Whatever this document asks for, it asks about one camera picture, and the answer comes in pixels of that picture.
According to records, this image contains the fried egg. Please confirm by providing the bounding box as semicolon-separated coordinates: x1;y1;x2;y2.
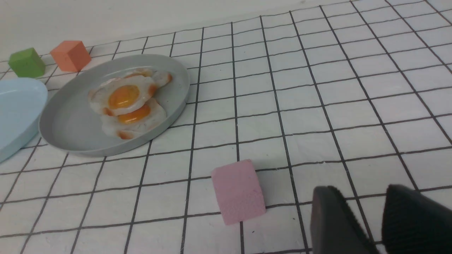
88;75;160;117
100;98;167;140
123;68;173;88

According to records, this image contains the pink foam cube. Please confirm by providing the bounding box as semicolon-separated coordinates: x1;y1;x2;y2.
210;159;266;225

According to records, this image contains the orange foam cube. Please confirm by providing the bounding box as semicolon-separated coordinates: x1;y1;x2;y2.
50;41;91;72

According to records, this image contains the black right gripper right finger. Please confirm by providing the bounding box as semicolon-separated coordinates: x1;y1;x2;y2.
382;185;452;254

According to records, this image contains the light blue plate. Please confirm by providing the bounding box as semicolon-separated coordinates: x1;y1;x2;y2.
0;78;48;162

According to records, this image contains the green foam cube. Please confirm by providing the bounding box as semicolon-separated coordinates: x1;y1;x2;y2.
8;48;46;78

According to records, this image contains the grey plate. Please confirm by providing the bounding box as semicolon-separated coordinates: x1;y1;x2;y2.
38;54;190;157

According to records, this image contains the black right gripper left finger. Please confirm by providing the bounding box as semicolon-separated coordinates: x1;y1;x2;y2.
310;186;379;254

